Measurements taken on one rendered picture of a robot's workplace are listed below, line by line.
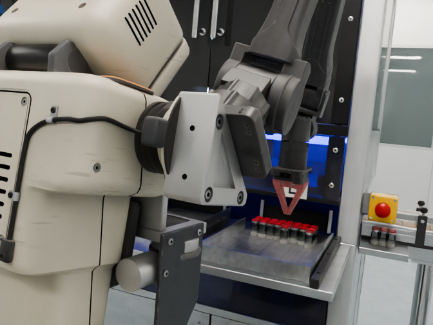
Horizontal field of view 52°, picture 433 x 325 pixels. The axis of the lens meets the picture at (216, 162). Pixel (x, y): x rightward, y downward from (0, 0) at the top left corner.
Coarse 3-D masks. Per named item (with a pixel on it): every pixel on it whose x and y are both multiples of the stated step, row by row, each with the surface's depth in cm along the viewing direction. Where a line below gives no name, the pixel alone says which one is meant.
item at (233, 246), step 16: (240, 224) 129; (208, 240) 107; (224, 240) 118; (240, 240) 120; (256, 240) 121; (272, 240) 123; (208, 256) 101; (224, 256) 99; (240, 256) 98; (256, 256) 96; (272, 256) 108; (288, 256) 109; (304, 256) 110; (320, 256) 104; (272, 272) 95; (288, 272) 94; (304, 272) 92
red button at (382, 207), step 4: (380, 204) 119; (384, 204) 118; (388, 204) 119; (376, 208) 119; (380, 208) 118; (384, 208) 118; (388, 208) 118; (376, 212) 119; (380, 212) 118; (384, 212) 118; (388, 212) 118; (380, 216) 119; (384, 216) 118
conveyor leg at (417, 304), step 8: (424, 264) 132; (432, 264) 129; (416, 272) 135; (424, 272) 132; (432, 272) 132; (416, 280) 134; (424, 280) 132; (432, 280) 132; (416, 288) 134; (424, 288) 132; (416, 296) 134; (424, 296) 132; (416, 304) 134; (424, 304) 133; (416, 312) 134; (424, 312) 133; (416, 320) 134; (424, 320) 133
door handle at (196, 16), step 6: (198, 0) 131; (198, 6) 132; (198, 12) 132; (198, 18) 132; (192, 24) 133; (198, 24) 133; (192, 30) 132; (198, 30) 134; (204, 30) 138; (192, 36) 132
